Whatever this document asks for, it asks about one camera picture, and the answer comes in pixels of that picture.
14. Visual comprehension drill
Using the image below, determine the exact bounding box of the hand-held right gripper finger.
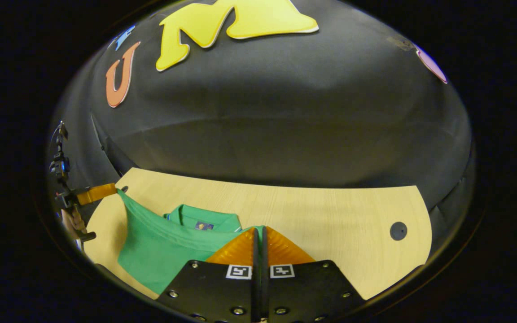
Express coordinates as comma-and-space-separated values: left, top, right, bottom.
157, 227, 259, 323
260, 226, 368, 323

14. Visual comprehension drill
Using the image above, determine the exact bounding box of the green T-shirt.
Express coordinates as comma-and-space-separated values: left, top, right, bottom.
116, 188, 266, 295

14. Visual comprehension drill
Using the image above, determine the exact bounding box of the black backdrop cloth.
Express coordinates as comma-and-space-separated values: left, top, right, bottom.
45, 0, 477, 252

